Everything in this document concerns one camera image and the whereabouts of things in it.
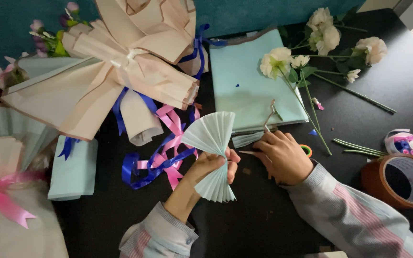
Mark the loose dark blue ribbon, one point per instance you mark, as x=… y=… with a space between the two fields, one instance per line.
x=152 y=168

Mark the large peach wrapped bouquet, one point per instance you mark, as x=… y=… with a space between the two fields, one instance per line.
x=95 y=82

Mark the small pink petal scrap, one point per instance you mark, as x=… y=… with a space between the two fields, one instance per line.
x=317 y=104

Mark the person's right hand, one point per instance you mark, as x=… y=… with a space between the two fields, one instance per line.
x=287 y=159

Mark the pleated light blue paper fan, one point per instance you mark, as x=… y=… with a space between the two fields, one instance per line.
x=210 y=134

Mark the loose pink ribbon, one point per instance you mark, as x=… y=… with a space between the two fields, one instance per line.
x=170 y=143

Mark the stack of light blue sheets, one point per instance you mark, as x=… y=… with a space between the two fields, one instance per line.
x=244 y=79

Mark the purple artificial flowers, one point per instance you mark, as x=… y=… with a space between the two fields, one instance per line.
x=48 y=36

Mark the brown packing tape roll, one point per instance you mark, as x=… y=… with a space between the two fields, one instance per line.
x=400 y=181

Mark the peach bouquet with blue ribbon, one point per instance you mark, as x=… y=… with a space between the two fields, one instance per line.
x=152 y=25

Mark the silver metal scissors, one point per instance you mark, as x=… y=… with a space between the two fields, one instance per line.
x=270 y=114

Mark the person's left hand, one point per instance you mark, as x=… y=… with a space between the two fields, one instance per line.
x=208 y=165

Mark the white rose with long stem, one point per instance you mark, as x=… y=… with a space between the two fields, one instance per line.
x=371 y=49

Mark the small blue paper scrap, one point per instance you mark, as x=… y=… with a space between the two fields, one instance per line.
x=313 y=132

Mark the light blue wrapped bouquet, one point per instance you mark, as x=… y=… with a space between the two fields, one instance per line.
x=9 y=125

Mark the cut green flower stems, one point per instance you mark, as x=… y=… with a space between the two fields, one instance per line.
x=359 y=147

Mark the folded light blue paper bundle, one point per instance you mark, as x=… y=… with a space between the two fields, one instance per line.
x=74 y=172

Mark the person's right fingers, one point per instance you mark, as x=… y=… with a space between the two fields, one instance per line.
x=269 y=143

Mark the white artificial rose cluster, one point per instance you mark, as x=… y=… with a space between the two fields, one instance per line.
x=324 y=34

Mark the long-stemmed white artificial rose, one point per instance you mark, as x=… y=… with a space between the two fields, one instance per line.
x=275 y=62

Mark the small pleated light blue paper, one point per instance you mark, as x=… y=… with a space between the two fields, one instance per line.
x=246 y=139

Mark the bouquet with pink ribbon bow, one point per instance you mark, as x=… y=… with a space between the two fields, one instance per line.
x=9 y=200

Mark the small green orange tape roll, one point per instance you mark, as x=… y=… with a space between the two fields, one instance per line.
x=307 y=149

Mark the spool of pink blue ribbon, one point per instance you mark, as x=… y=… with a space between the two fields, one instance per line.
x=404 y=142

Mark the rolled peach paper blue ribbon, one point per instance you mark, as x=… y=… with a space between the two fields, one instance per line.
x=138 y=114

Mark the white artificial rosebud stem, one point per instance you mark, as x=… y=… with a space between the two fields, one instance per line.
x=300 y=61

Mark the thin white strip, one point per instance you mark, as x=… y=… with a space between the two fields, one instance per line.
x=246 y=153

